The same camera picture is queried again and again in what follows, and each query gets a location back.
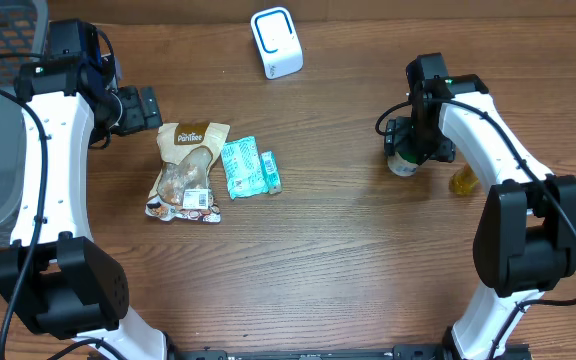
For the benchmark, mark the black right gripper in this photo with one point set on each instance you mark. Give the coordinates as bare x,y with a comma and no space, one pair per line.
400,140

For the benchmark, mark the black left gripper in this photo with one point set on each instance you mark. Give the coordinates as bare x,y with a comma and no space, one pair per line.
149,109

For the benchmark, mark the green lid jar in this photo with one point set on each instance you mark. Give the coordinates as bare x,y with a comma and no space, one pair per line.
402,164

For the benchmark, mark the yellow dish soap bottle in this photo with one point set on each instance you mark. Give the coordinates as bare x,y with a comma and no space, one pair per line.
464,181

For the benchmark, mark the brown snack bag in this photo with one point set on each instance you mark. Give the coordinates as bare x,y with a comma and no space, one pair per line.
182,189

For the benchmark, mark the teal wet wipes pack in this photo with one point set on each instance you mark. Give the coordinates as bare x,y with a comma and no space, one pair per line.
243,169

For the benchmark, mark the small teal tissue pack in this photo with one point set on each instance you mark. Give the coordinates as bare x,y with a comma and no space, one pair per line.
271,172

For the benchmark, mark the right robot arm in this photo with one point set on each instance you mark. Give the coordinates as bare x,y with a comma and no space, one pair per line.
524,249

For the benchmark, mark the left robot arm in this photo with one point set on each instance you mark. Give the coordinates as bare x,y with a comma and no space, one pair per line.
53,276

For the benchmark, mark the white barcode scanner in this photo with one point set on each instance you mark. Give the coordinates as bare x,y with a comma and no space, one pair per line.
277,42

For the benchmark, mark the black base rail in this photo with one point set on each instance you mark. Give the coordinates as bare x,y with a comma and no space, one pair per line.
288,355

